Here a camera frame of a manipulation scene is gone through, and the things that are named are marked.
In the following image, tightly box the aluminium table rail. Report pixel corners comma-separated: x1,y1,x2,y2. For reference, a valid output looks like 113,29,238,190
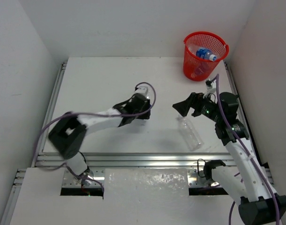
31,61,67,167
223,62,274,186
30,152,258,168

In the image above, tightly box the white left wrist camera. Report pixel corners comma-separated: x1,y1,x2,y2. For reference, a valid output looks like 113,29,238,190
134,86,149,99

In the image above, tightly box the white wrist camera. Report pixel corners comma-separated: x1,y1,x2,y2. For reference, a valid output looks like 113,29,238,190
204,79,217,98
134,86,149,99

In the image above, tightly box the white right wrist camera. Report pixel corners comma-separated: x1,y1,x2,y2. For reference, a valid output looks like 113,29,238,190
204,79,217,98

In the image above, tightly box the aluminium table left rail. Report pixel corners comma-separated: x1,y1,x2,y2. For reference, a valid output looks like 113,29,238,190
31,61,67,167

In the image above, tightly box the clear unlabelled bottle white cap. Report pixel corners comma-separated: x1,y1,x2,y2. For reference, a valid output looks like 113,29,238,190
177,115,204,151

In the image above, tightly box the blue label bottle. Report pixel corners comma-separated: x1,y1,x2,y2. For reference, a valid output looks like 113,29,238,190
191,62,209,77

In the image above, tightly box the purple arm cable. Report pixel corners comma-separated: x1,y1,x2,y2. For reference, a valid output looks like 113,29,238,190
214,74,281,225
32,82,157,186

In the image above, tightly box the aluminium table right rail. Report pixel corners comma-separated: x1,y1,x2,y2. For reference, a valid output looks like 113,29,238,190
223,62,274,186

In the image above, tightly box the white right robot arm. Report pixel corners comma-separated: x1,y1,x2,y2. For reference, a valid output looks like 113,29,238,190
172,92,286,225

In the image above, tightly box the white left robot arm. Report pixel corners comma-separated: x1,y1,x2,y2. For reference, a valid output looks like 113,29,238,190
48,87,151,178

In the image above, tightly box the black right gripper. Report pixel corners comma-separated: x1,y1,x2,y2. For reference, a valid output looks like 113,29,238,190
173,90,222,122

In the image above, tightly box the aluminium table front rail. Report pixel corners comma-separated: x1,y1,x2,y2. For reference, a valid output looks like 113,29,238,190
30,152,258,168

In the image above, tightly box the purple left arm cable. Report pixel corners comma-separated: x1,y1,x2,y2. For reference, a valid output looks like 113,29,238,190
32,82,157,186

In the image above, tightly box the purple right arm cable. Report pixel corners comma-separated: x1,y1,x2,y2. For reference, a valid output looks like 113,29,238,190
214,74,281,225

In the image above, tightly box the black looped cable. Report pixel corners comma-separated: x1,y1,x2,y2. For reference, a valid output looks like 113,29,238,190
197,158,210,186

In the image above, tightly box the translucent plastic sheet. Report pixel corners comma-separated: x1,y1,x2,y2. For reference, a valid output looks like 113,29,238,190
104,168,189,201

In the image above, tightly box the blue label bottle Chinese text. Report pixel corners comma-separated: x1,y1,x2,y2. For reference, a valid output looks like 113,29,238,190
196,47,217,61

